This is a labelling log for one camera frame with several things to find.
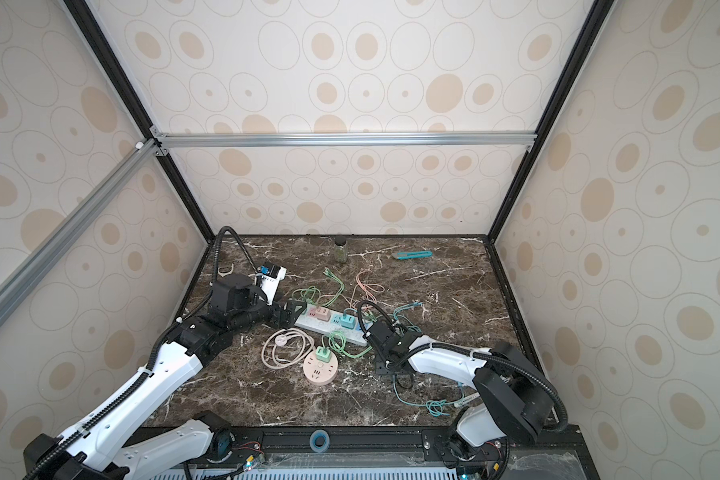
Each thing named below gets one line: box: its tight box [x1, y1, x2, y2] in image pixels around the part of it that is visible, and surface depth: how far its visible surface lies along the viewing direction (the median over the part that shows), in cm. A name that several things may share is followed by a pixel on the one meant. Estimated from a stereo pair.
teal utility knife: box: [391, 251, 433, 260], surface depth 115 cm
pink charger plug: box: [315, 306, 331, 322], surface depth 92 cm
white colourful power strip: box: [294, 303, 373, 347], surface depth 94 cm
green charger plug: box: [315, 346, 332, 363], surface depth 83 cm
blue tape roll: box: [309, 429, 330, 453], surface depth 76 cm
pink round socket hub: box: [303, 351, 339, 386], surface depth 85 cm
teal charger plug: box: [340, 312, 356, 330], surface depth 91 cm
